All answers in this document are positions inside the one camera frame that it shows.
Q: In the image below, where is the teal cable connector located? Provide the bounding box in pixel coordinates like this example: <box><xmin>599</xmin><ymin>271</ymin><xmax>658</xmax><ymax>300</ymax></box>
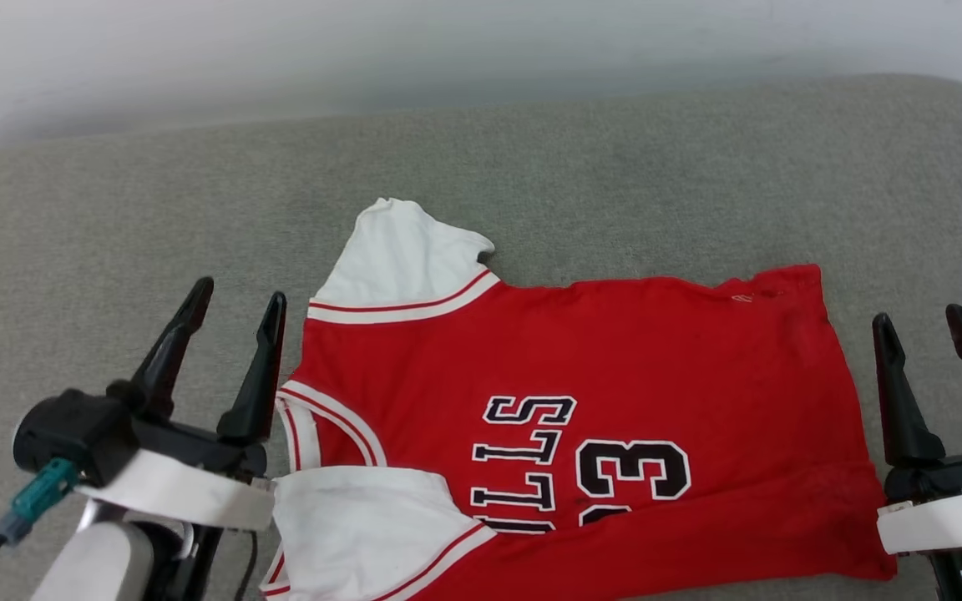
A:
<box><xmin>0</xmin><ymin>457</ymin><xmax>81</xmax><ymax>543</ymax></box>

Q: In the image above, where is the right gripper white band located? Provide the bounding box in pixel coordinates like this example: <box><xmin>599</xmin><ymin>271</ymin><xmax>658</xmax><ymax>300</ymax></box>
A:
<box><xmin>872</xmin><ymin>305</ymin><xmax>962</xmax><ymax>556</ymax></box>

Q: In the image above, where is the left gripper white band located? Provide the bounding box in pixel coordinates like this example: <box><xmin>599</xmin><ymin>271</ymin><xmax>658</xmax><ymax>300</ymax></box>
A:
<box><xmin>80</xmin><ymin>278</ymin><xmax>287</xmax><ymax>531</ymax></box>

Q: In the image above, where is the red and white basketball jersey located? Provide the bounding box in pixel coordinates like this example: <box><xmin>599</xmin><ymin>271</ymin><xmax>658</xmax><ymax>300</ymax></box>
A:
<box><xmin>260</xmin><ymin>198</ymin><xmax>898</xmax><ymax>601</ymax></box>

